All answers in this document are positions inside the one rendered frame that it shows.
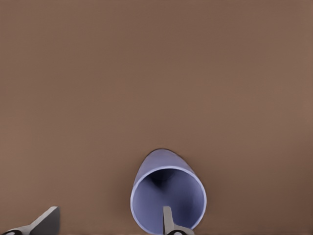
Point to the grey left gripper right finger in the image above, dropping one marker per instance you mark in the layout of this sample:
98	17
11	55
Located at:
168	220

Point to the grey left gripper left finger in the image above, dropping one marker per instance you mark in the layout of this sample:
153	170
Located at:
46	220

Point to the purple cup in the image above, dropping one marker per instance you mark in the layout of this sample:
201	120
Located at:
159	166

